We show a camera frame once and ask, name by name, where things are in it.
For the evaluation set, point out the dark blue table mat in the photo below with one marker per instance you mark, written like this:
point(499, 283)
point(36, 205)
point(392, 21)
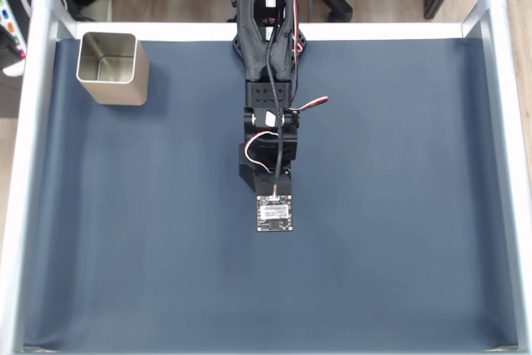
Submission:
point(374, 205)

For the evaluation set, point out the black camera circuit board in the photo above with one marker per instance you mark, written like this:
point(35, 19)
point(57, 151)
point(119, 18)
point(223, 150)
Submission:
point(274, 215)

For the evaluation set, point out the tan metal square container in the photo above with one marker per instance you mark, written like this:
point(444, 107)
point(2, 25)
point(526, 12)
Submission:
point(124, 93)

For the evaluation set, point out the silver metal table frame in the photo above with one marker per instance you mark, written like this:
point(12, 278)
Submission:
point(25, 164)

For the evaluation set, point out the white device with coloured buttons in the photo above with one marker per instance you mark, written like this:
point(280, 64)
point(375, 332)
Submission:
point(10, 31)

